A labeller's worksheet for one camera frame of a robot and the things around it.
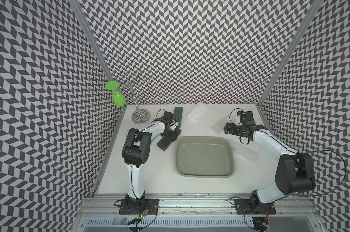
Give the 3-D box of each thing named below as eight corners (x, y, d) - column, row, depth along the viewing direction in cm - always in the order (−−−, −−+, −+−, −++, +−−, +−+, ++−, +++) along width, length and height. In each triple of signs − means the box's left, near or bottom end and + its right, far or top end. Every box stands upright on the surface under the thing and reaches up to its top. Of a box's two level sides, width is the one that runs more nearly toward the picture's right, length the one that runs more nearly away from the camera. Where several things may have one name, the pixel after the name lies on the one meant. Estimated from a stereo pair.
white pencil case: (186, 118, 112) (186, 115, 109) (197, 103, 122) (198, 101, 119) (196, 122, 109) (196, 120, 106) (207, 107, 119) (207, 105, 117)
